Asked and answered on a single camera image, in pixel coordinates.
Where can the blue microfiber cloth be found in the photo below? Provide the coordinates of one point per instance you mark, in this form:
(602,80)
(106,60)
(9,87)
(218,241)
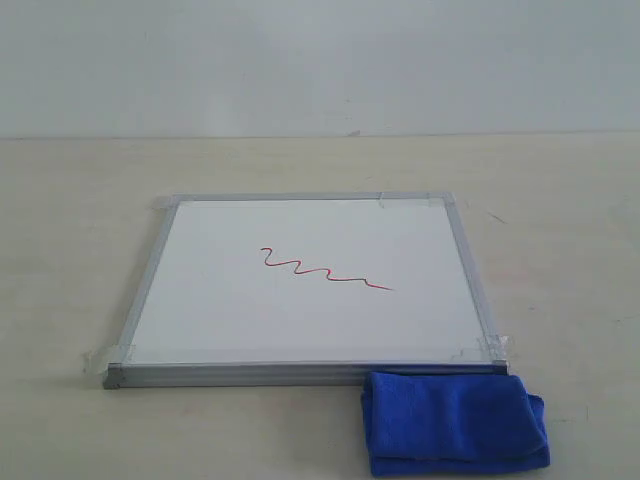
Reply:
(452,424)

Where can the white aluminium-framed whiteboard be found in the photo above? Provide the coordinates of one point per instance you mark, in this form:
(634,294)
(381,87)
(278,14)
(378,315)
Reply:
(302,289)

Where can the clear tape back-right corner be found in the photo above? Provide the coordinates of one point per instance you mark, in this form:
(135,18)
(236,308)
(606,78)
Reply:
(388,200)

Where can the clear tape back-left corner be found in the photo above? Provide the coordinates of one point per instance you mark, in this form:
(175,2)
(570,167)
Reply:
(165,202)

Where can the clear tape front-left corner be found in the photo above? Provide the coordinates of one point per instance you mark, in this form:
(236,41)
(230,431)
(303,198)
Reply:
(97,362)

